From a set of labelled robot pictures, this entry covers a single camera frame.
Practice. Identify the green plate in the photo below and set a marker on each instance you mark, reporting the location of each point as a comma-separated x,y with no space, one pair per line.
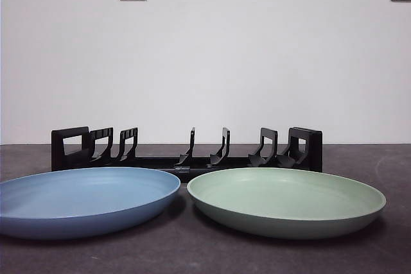
285,206

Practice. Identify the blue plate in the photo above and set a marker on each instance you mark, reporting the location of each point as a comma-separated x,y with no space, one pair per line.
83,203

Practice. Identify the black plate rack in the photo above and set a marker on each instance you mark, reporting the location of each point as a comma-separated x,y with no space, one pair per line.
231,161

